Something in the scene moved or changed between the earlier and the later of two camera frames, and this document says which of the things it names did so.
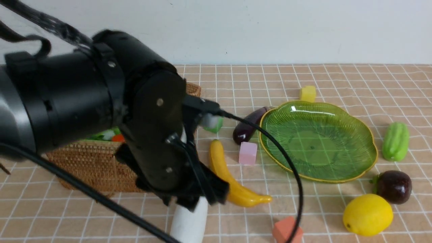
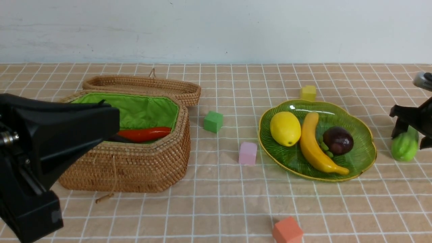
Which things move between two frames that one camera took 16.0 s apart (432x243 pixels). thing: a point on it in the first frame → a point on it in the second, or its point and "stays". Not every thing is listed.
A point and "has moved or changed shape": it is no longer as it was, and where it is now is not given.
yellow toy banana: x=238 y=195 → x=309 y=145
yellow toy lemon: x=368 y=214 → x=285 y=128
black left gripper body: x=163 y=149 → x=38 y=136
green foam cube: x=213 y=123 stays
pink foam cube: x=247 y=153 stays
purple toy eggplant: x=242 y=132 → x=117 y=138
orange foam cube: x=283 y=229 stays
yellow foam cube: x=308 y=93 stays
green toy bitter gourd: x=395 y=141 has moved or changed shape
